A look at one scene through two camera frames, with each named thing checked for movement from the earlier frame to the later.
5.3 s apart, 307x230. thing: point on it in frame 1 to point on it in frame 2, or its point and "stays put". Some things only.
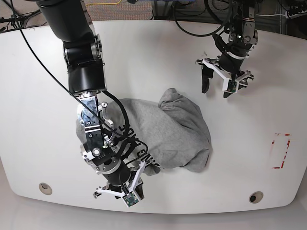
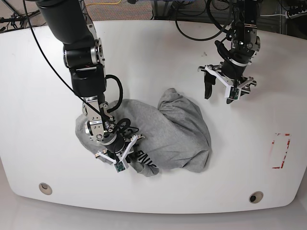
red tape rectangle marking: [282, 164] stays put
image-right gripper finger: [226, 95] to [241, 92]
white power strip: [288, 16] stays put
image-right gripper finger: [206, 73] to [209, 80]
